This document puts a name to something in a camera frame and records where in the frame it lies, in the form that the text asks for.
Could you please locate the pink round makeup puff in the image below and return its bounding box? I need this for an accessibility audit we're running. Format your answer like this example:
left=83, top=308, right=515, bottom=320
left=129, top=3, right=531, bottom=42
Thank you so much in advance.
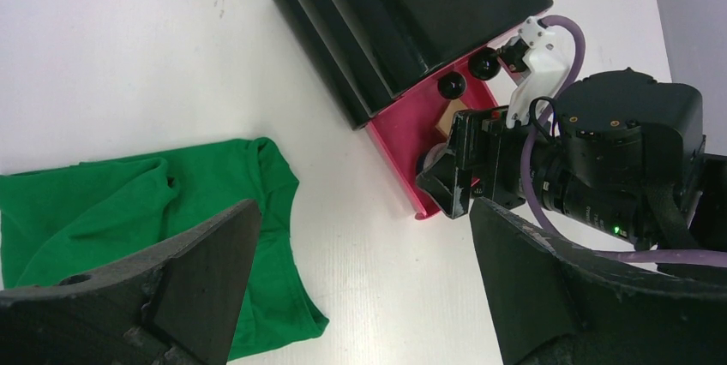
left=415, top=143, right=447, bottom=176

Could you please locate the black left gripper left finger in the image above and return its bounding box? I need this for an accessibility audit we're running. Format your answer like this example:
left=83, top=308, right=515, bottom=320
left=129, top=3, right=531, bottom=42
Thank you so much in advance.
left=1, top=200, right=261, bottom=364

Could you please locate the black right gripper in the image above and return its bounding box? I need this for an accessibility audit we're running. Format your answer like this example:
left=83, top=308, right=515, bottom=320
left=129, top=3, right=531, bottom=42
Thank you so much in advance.
left=415, top=107, right=560, bottom=219

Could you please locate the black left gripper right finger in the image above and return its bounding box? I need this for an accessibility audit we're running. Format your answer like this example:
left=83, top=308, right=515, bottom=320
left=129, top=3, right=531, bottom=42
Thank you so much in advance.
left=470, top=199, right=726, bottom=364

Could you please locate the green cloth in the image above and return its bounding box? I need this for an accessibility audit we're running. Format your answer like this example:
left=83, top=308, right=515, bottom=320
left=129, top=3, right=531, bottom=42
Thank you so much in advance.
left=1, top=137, right=328, bottom=360

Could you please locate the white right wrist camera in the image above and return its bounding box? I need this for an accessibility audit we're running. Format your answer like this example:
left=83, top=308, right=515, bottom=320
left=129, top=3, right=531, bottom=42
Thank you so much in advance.
left=497, top=16, right=571, bottom=129

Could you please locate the black drawer organizer box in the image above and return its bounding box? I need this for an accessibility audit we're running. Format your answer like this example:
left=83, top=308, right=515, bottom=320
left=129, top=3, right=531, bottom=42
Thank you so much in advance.
left=274, top=0, right=554, bottom=129

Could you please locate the pink bottom drawer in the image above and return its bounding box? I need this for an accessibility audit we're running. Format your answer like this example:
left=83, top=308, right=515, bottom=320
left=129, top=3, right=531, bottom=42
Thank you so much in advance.
left=366, top=75, right=501, bottom=221

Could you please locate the tan square makeup sponge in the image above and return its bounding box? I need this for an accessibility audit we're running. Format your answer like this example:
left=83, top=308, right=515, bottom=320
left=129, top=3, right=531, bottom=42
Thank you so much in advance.
left=436, top=99, right=466, bottom=137

